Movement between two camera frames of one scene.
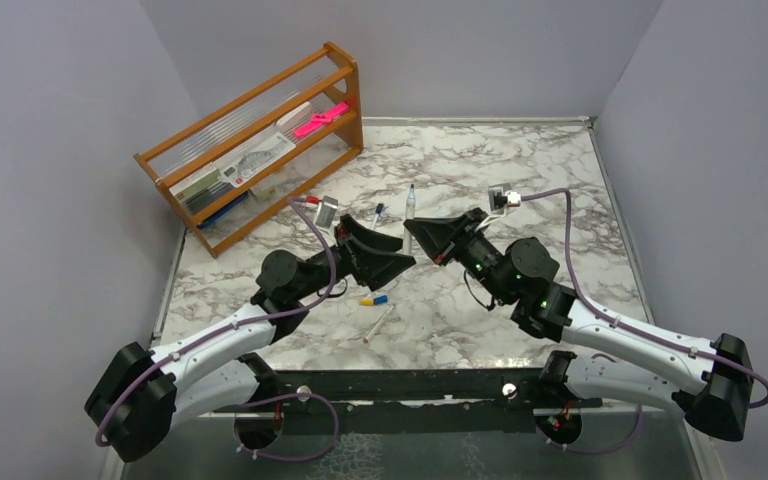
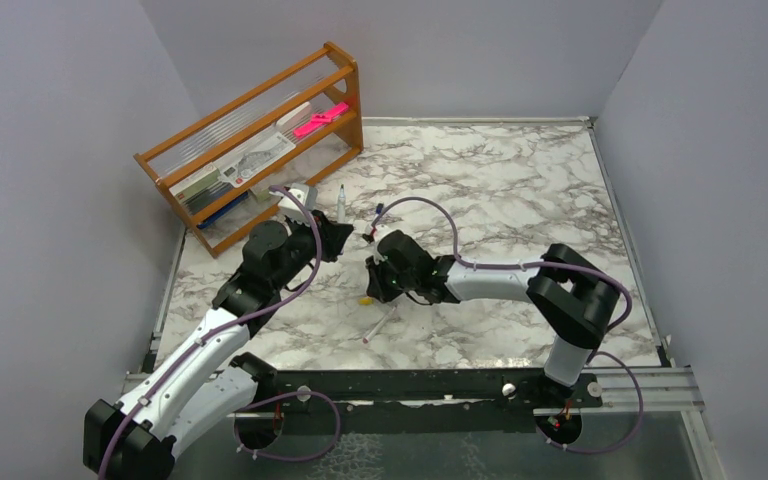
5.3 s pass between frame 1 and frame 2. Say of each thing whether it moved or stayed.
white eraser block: stayed
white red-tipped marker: stayed
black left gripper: moved
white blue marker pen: moved
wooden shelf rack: stayed
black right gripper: moved
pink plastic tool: stayed
